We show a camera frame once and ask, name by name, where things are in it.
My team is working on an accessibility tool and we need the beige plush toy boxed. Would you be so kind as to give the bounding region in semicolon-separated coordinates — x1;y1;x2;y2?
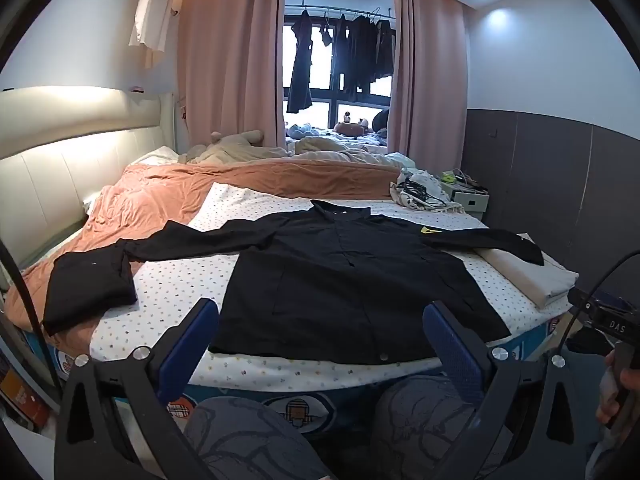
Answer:
182;130;288;163

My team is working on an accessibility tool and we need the black cable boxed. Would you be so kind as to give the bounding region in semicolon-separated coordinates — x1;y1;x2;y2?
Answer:
552;254;640;361
0;242;56;356

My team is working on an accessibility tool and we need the bed with dotted sheet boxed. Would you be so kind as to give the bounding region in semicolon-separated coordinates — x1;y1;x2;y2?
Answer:
25;180;583;441

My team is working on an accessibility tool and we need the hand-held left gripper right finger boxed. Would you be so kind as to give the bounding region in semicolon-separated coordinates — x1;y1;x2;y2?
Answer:
422;300;608;480

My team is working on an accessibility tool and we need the white hanging garment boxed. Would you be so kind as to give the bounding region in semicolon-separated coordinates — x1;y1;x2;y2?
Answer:
128;0;177;53

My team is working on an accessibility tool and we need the beige folded cloth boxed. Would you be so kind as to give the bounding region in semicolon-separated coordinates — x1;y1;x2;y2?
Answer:
472;232;581;309

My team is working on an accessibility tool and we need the black jacket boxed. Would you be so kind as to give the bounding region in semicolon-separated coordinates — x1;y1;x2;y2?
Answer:
116;199;545;366

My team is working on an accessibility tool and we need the folded black garment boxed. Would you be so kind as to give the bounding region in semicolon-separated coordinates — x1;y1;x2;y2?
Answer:
42;251;138;337

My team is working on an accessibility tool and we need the brown plush toy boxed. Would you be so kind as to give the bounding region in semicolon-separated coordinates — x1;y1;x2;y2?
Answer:
332;115;371;136

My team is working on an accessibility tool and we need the dark hanging shirt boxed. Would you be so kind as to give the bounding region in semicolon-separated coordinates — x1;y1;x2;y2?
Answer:
370;16;397;82
330;13;372;105

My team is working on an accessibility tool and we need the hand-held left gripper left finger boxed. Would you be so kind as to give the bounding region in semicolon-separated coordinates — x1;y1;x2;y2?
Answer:
54;298;221;480

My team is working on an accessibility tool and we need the white padded headboard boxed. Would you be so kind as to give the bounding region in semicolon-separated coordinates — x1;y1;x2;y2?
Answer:
0;87;176;293

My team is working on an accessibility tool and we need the metal clothes rail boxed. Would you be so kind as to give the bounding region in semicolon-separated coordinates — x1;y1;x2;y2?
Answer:
284;4;399;15

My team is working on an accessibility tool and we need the long dark hanging coat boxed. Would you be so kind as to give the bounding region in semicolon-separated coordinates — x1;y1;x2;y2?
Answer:
286;10;315;115

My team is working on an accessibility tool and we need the person's leg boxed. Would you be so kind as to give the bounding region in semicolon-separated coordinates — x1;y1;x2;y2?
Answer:
182;395;336;480
372;375;501;480

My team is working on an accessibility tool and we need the pink curtain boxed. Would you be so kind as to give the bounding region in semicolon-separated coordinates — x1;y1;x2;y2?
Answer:
176;0;288;153
387;0;471;161

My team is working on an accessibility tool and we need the white nightstand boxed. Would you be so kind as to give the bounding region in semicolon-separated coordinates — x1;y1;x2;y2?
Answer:
440;170;490;218

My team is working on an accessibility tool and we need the person's right hand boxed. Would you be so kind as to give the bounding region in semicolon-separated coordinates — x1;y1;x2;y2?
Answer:
595;351;640;442

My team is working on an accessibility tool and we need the orange blanket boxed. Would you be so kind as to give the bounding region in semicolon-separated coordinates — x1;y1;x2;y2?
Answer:
5;160;403;333

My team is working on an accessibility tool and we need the person's right leg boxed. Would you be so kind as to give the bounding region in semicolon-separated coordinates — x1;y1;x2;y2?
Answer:
372;375;501;480

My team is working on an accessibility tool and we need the patterned cloth bag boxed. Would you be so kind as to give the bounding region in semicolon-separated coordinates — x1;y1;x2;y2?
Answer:
390;169;466;213

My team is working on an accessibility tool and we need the person's left leg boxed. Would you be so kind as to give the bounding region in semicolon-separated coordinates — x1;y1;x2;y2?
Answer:
182;395;336;480

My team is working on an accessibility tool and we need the orange box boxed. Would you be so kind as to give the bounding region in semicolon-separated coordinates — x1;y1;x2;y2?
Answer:
0;360;51;427

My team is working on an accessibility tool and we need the beige duvet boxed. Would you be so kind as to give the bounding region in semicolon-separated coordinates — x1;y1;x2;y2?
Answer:
287;136;416;168

